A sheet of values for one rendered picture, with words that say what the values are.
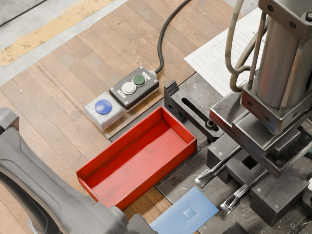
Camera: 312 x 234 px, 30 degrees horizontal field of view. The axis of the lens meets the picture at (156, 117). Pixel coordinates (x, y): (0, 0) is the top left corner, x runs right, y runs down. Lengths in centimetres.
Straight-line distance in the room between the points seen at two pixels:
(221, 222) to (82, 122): 40
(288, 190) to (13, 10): 194
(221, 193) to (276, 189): 14
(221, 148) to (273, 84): 36
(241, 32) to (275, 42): 69
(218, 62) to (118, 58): 25
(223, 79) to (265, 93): 50
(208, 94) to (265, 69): 52
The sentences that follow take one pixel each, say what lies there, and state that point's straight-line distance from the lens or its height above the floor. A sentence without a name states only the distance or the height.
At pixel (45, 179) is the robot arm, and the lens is 90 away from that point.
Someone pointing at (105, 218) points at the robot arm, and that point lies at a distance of 90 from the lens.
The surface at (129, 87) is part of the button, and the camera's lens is 139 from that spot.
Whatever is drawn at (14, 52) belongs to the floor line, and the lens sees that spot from 272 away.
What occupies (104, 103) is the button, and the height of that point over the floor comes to 94.
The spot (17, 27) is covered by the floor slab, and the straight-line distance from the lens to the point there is 281.
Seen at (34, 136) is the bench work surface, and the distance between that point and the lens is 140.
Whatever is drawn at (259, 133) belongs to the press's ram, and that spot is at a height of 118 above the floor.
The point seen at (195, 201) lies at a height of 99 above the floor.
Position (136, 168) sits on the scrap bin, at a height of 90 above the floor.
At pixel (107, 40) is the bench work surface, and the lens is 153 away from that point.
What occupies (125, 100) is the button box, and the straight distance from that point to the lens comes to 138.
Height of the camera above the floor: 209
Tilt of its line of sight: 59 degrees down
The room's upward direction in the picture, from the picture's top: 3 degrees counter-clockwise
